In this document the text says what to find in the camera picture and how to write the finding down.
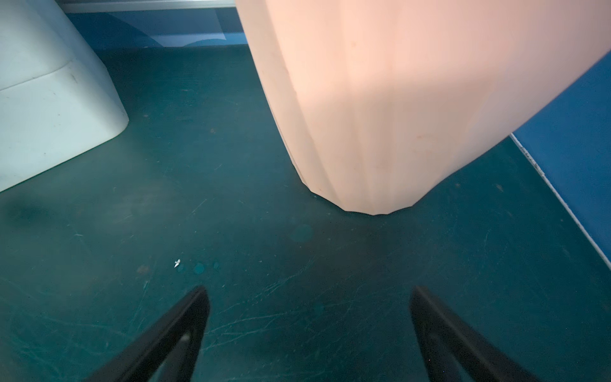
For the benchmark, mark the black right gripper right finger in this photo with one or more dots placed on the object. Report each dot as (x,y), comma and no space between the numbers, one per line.
(448,344)

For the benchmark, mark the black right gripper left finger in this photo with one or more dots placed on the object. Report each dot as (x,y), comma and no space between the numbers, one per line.
(171,345)

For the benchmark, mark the white drawer cabinet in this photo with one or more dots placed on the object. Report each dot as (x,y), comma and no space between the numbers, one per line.
(57,98)

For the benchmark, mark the terracotta flower pot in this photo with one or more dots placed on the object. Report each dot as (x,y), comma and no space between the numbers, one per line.
(377,102)

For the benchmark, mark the aluminium back frame rail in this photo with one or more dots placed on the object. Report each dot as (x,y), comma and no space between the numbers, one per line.
(109,6)

